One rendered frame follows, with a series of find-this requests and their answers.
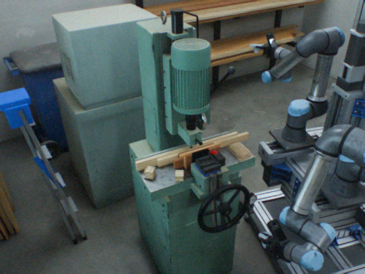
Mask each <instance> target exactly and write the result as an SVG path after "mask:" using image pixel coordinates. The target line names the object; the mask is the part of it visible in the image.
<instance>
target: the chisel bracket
mask: <svg viewBox="0 0 365 274"><path fill-rule="evenodd" d="M178 134H179V135H180V136H181V138H182V139H184V140H185V142H186V143H187V144H188V145H189V146H190V147H191V146H194V145H197V144H199V143H198V142H196V141H195V139H198V140H199V141H202V132H201V131H200V129H199V128H198V127H196V129H195V130H193V131H190V130H188V129H186V121H181V122H178Z"/></svg>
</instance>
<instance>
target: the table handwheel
mask: <svg viewBox="0 0 365 274"><path fill-rule="evenodd" d="M229 190H236V192H235V193H234V194H233V195H232V197H231V198H230V199H229V200H228V201H227V202H226V201H222V199H221V198H220V197H218V196H219V195H220V194H222V193H224V192H226V191H229ZM240 191H242V192H243V193H244V204H243V207H242V209H240V211H239V213H238V214H237V215H236V216H235V217H234V218H233V219H232V220H231V218H230V215H229V214H230V213H231V211H232V207H231V206H230V205H231V203H232V201H233V200H234V199H235V197H236V196H237V194H238V193H239V192H240ZM215 198H216V200H215V201H216V202H215V204H216V205H217V209H216V210H212V211H207V212H205V211H206V209H207V207H208V205H209V204H210V203H211V201H213V200H214V199H215ZM245 204H246V205H248V206H249V205H250V192H249V190H248V189H247V188H246V187H245V186H244V185H242V184H237V183H232V184H227V185H224V186H222V187H220V188H218V189H217V190H215V191H214V192H212V193H210V195H209V196H208V197H207V198H206V199H205V200H204V201H203V203H202V205H201V206H200V210H199V212H198V224H199V227H200V228H201V229H202V230H203V231H205V232H207V233H220V232H222V231H224V230H226V229H229V228H230V227H232V226H233V225H235V224H236V223H237V222H238V221H239V220H240V219H241V218H242V217H243V215H244V214H245V213H246V208H245V207H244V205H245ZM214 213H220V214H221V215H222V216H226V217H227V219H228V222H227V223H225V224H224V225H222V226H219V227H208V226H207V225H205V223H204V221H203V216H205V215H209V214H214Z"/></svg>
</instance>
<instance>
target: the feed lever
mask: <svg viewBox="0 0 365 274"><path fill-rule="evenodd" d="M235 72H236V69H235V68H234V67H229V68H228V73H227V74H226V75H225V76H224V77H223V78H222V80H221V81H220V82H218V84H217V85H216V86H215V87H214V88H213V89H212V90H211V91H210V96H211V94H212V93H213V92H214V91H215V90H216V89H217V88H218V87H219V86H220V85H221V84H222V83H223V82H224V81H225V80H226V78H228V77H229V76H230V74H235Z"/></svg>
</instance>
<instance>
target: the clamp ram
mask: <svg viewBox="0 0 365 274"><path fill-rule="evenodd" d="M207 155H209V149H208V148H206V149H203V150H200V151H196V152H194V153H192V163H195V160H196V159H197V158H201V157H204V156H207Z"/></svg>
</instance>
